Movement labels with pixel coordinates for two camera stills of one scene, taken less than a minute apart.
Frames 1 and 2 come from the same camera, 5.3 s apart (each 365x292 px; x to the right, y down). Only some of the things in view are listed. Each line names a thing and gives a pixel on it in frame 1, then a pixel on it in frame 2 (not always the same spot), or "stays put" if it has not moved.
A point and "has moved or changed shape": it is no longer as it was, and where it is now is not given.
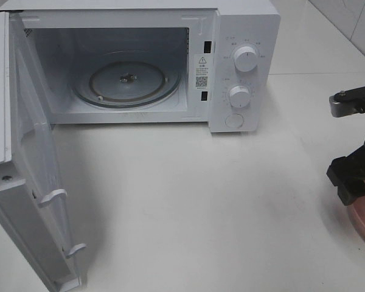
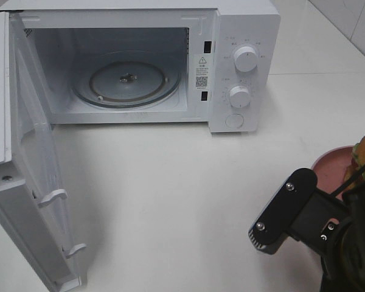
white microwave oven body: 152,61 stays put
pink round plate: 364,212 has moved or changed shape
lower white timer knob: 239,96 stays put
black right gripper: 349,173 → 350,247
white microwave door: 24,178 stays put
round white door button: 235,120 stays put
